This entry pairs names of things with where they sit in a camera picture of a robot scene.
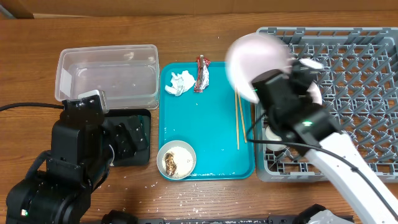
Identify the wooden chopstick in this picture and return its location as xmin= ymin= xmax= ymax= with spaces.
xmin=237 ymin=93 xmax=248 ymax=143
xmin=234 ymin=89 xmax=239 ymax=150

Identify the white plastic cup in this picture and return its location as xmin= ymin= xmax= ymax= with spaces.
xmin=264 ymin=124 xmax=289 ymax=152

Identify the grey dishwasher rack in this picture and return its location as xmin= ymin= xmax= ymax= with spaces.
xmin=259 ymin=27 xmax=397 ymax=183

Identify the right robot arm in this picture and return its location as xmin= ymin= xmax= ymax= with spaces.
xmin=251 ymin=58 xmax=397 ymax=223

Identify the left camera cable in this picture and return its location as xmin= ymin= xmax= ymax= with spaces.
xmin=0 ymin=101 xmax=65 ymax=113

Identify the grey bowl with rice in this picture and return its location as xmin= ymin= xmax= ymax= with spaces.
xmin=157 ymin=140 xmax=197 ymax=180

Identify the right camera cable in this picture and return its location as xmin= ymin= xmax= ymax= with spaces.
xmin=247 ymin=111 xmax=398 ymax=215

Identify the black plastic tray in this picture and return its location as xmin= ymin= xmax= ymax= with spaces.
xmin=103 ymin=109 xmax=151 ymax=167

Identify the red foil snack wrapper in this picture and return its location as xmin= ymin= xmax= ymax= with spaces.
xmin=194 ymin=55 xmax=211 ymax=93

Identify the crumpled white tissue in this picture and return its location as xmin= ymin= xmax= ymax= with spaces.
xmin=165 ymin=70 xmax=196 ymax=96

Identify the white round plate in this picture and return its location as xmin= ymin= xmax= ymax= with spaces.
xmin=226 ymin=33 xmax=322 ymax=108

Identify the clear plastic bin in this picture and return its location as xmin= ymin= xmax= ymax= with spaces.
xmin=55 ymin=44 xmax=160 ymax=110

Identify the teal serving tray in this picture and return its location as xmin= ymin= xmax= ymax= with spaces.
xmin=159 ymin=62 xmax=255 ymax=180

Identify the camera cable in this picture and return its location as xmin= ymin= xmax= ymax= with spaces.
xmin=247 ymin=111 xmax=398 ymax=215
xmin=0 ymin=101 xmax=65 ymax=113

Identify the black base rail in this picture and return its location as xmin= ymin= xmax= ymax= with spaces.
xmin=102 ymin=203 xmax=355 ymax=224

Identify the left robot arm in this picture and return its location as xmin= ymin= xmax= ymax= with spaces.
xmin=6 ymin=90 xmax=151 ymax=224

